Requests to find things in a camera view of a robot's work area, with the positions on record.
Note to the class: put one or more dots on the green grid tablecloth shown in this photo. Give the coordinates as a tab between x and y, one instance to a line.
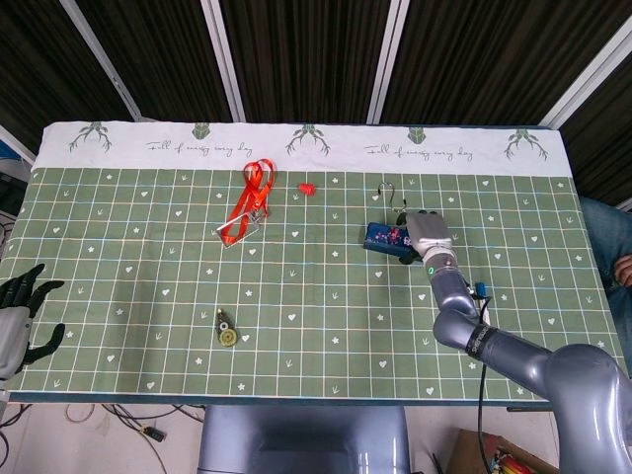
316	296

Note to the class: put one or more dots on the black plug adapter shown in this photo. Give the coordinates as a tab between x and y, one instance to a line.
153	434

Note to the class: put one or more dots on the grey blue robot torso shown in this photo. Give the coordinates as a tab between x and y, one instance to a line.
296	439

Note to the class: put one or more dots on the black equipment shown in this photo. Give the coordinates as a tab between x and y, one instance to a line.
7	192

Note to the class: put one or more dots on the olive correction tape dispenser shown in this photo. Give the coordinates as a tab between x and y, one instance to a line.
227	337

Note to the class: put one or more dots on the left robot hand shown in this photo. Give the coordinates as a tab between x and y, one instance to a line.
10	340

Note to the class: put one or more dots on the white partition post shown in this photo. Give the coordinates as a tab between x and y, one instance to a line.
223	59
587	85
390	59
102	59

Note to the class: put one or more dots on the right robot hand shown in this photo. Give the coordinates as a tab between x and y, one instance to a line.
429	232

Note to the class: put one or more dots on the white blue frame post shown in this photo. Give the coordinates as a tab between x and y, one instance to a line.
15	148

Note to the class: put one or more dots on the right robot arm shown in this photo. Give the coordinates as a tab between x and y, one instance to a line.
582	385

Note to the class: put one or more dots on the blue floral glasses case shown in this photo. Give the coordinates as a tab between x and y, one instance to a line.
382	237

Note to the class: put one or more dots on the blue white marker pen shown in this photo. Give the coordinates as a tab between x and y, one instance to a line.
480	287

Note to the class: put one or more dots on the small red plastic cap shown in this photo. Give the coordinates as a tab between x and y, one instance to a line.
307	189

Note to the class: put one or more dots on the brown cardboard box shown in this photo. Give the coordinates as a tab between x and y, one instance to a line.
469	449

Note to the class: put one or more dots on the blue jeans leg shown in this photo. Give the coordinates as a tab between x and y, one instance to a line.
600	232

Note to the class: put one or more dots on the bystander bare hand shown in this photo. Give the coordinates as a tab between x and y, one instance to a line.
624	272

